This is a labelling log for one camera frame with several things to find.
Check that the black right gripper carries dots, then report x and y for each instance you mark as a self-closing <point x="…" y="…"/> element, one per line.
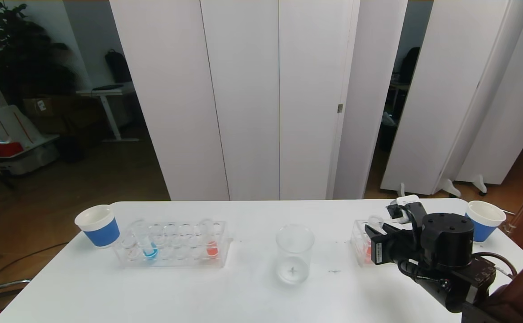
<point x="378" y="251"/>

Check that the clear plastic test tube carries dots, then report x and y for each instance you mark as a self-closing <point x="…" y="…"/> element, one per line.
<point x="368" y="253"/>

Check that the clear acrylic test tube rack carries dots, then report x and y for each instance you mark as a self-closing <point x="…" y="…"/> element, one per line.
<point x="176" y="251"/>
<point x="358" y="246"/>

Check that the clear glass beaker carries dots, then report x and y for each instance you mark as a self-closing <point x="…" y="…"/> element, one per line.
<point x="293" y="264"/>

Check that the test tube with red liquid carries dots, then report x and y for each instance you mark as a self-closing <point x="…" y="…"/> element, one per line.
<point x="212" y="249"/>

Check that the test tube with blue liquid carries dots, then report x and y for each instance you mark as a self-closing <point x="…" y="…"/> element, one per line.
<point x="150" y="252"/>

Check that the blue and white paper cup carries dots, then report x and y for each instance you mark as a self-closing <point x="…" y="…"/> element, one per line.
<point x="488" y="215"/>
<point x="102" y="232"/>

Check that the white folding partition with feet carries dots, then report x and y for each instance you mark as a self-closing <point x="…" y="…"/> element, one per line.
<point x="445" y="89"/>

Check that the black chair behind partitions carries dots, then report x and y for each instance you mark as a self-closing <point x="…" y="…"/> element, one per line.
<point x="409" y="65"/>

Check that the white folding partition with hinge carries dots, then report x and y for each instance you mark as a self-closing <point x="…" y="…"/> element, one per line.
<point x="243" y="89"/>

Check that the white standing desk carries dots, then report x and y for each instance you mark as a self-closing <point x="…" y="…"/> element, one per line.
<point x="106" y="92"/>

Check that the black backpack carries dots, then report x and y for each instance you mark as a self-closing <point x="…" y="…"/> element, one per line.
<point x="117" y="67"/>

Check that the brown cardboard box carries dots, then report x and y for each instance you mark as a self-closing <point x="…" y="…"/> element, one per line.
<point x="41" y="106"/>

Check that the white machine base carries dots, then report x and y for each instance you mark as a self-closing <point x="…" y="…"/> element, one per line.
<point x="12" y="130"/>

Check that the dark green potted plant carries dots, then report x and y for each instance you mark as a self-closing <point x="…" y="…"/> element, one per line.
<point x="23" y="54"/>

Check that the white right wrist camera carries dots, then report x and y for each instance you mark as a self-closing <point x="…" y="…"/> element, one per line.
<point x="404" y="202"/>

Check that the grey metal frame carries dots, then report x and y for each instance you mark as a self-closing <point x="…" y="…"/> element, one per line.
<point x="1" y="286"/>

